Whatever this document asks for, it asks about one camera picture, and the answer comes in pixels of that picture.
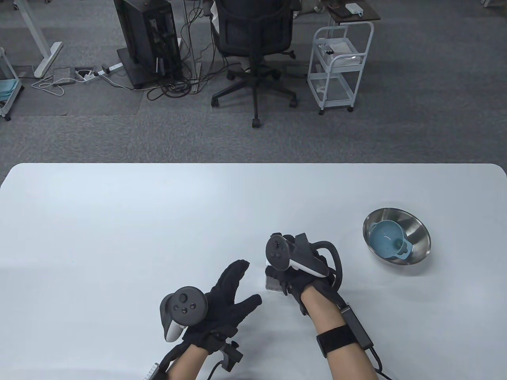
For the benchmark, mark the white rolling cart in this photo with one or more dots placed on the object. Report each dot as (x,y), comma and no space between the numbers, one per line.
(340,59)

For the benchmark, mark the person's right hand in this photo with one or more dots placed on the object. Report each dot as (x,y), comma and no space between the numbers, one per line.
(295,283)

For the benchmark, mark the brown side table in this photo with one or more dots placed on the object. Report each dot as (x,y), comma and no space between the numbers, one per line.
(368,14)

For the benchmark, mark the person's right forearm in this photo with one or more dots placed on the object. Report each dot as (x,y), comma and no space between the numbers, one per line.
(336,336)

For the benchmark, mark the white cart with teal tray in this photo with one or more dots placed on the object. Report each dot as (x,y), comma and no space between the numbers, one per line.
(8,89)

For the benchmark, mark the black computer tower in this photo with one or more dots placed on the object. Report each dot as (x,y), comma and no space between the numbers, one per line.
(146,35)

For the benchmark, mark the grey flat box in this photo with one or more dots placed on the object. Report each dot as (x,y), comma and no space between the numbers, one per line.
(63,75)

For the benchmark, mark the person's left hand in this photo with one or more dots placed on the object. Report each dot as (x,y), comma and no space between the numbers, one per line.
(229,304)

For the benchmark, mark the steel mixing bowl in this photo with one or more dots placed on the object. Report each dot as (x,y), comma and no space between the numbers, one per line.
(416,237)

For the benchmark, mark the blue plastic funnel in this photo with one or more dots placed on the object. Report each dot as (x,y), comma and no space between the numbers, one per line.
(386,239)

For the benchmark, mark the small white box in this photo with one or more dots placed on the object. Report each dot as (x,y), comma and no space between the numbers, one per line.
(352,8)

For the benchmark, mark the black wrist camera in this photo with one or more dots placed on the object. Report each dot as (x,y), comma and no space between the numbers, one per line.
(231,356)

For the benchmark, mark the black and white controller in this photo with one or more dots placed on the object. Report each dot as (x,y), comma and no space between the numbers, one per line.
(277,253)
(190,304)

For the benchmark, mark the white power strip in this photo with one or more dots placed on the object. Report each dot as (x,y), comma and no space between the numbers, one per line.
(113,67)

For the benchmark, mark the white desk leg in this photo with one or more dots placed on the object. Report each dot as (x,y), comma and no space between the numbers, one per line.
(39,43)

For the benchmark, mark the clear square coffee jar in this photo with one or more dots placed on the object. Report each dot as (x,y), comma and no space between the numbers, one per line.
(273,285)

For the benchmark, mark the black office chair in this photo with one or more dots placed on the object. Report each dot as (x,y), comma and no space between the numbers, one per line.
(255,27)

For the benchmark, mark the person's left forearm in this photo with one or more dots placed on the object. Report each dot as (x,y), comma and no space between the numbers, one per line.
(188,364)

